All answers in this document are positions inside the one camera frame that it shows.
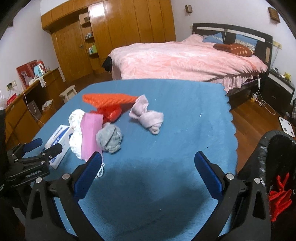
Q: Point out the black lined trash bin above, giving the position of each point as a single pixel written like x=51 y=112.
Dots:
x=274 y=155

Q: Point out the yellow plush toy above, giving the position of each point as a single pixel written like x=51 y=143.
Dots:
x=287 y=76

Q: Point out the left wall lamp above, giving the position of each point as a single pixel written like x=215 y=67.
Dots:
x=188 y=9

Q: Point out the white bathroom scale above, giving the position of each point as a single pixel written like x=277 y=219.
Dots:
x=286 y=126

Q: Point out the small white wooden stool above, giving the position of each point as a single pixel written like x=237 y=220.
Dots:
x=69 y=93

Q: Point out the white rag in drawer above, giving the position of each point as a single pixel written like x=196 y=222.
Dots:
x=47 y=104

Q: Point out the left blue pillow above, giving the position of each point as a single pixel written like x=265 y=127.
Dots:
x=215 y=38

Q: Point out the red picture frame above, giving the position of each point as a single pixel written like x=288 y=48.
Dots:
x=26 y=71

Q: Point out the blue blanket table cover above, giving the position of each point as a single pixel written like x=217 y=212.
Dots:
x=150 y=189

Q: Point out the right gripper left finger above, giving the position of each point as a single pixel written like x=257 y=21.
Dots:
x=53 y=211

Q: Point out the wall lamp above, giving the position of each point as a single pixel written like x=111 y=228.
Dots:
x=274 y=16
x=188 y=9

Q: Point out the pink sock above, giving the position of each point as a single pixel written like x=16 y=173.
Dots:
x=149 y=119

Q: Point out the black cloth on bed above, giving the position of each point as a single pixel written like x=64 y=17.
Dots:
x=107 y=64

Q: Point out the wooden side cabinet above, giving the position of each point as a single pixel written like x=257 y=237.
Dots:
x=25 y=117

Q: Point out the right blue pillow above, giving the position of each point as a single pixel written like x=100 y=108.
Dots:
x=246 y=41

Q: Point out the pink face mask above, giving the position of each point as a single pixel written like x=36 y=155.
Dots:
x=91 y=124

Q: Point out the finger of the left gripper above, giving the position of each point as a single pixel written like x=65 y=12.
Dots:
x=20 y=150
x=44 y=157

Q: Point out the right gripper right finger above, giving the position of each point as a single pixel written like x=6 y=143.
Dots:
x=242 y=211

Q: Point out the brown dotted pillow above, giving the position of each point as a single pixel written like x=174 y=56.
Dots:
x=233 y=49

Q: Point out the wooden wardrobe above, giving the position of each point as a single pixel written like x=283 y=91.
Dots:
x=85 y=32

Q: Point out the right wall lamp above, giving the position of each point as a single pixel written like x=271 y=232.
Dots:
x=274 y=16

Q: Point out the white cloth on cabinet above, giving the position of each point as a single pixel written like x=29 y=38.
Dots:
x=38 y=79

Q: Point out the blue pillow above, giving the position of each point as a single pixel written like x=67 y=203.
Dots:
x=246 y=41
x=215 y=38

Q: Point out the black nightstand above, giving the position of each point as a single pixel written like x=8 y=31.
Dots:
x=278 y=92

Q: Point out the pink quilt bed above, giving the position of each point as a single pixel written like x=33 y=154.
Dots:
x=191 y=59

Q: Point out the red plastic bag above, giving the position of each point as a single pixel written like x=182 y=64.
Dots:
x=110 y=113

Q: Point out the light blue kettle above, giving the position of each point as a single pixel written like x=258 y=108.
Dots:
x=39 y=70

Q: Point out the grey sock ball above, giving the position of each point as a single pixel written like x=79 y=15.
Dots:
x=109 y=138

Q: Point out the black bed headboard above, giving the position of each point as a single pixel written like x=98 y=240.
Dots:
x=264 y=46

